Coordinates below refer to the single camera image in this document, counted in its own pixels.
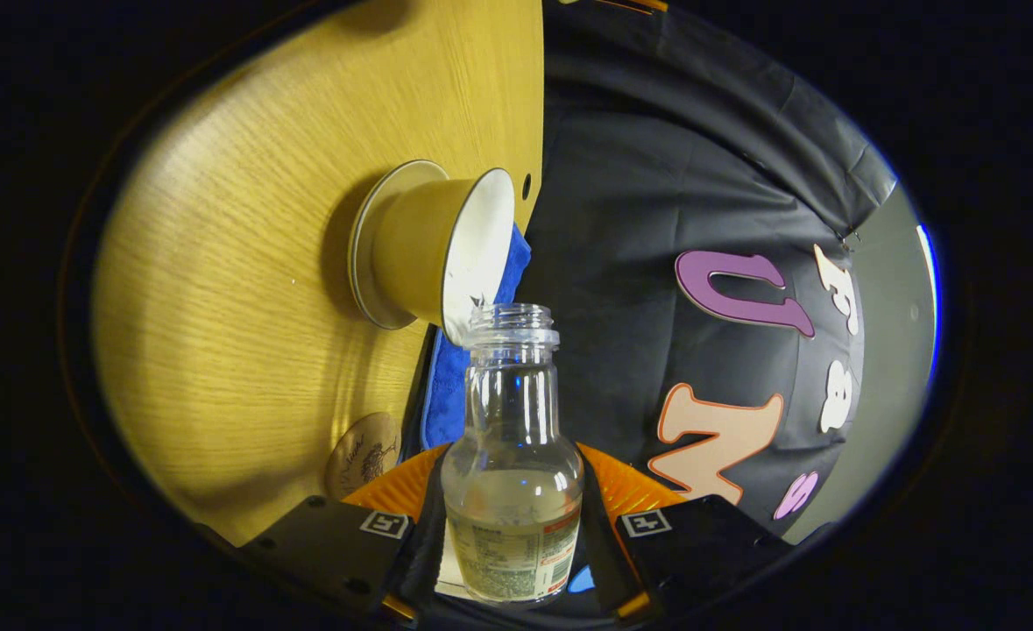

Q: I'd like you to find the blue towel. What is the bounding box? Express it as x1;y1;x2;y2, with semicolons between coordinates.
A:
420;223;532;450

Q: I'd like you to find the round wooden coaster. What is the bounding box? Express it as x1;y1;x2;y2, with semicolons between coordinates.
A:
323;412;401;500

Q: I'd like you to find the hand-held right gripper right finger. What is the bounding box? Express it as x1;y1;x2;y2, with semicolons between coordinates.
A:
576;443;797;625

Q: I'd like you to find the yellow teacup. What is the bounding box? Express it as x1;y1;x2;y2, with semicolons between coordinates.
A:
371;167;517;347

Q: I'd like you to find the yellow saucer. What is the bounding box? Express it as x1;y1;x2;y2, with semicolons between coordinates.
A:
347;160;451;331

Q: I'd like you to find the clear water bottle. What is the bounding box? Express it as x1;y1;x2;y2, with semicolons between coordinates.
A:
440;302;585;607

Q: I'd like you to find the black backdrop cloth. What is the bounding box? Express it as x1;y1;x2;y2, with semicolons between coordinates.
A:
516;0;902;549

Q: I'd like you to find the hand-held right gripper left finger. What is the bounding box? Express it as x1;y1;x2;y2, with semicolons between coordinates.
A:
240;443;451;627

